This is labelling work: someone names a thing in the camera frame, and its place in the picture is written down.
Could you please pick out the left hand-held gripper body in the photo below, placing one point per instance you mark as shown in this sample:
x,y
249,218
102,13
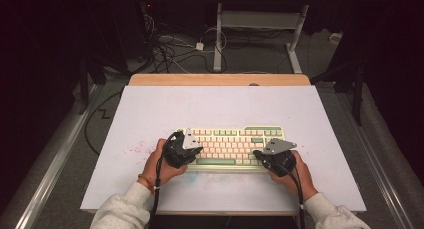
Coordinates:
x,y
178,152

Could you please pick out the person's left hand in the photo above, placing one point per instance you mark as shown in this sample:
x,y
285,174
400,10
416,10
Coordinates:
x,y
156,165

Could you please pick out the white metal desk frame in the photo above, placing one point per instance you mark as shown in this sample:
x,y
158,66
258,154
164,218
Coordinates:
x,y
218,39

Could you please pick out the cream green pink keyboard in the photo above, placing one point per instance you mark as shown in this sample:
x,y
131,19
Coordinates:
x,y
233,145

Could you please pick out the wooden table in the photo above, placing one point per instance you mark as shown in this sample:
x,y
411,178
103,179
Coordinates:
x,y
216,79

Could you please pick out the aluminium floor rail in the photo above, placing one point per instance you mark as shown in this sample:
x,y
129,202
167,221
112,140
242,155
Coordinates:
x,y
53,169
373,162

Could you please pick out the white table cover board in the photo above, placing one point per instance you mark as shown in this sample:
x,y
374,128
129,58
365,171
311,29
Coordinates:
x,y
216,105

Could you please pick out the person's right hand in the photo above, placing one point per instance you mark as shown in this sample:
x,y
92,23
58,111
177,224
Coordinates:
x,y
303,179

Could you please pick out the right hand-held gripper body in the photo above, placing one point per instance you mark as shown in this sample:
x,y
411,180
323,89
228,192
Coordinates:
x,y
280,155

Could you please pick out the black metal stand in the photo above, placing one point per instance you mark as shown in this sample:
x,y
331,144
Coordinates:
x,y
85,82
357,92

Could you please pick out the white power adapter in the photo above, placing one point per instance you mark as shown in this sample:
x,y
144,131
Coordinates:
x,y
199,46

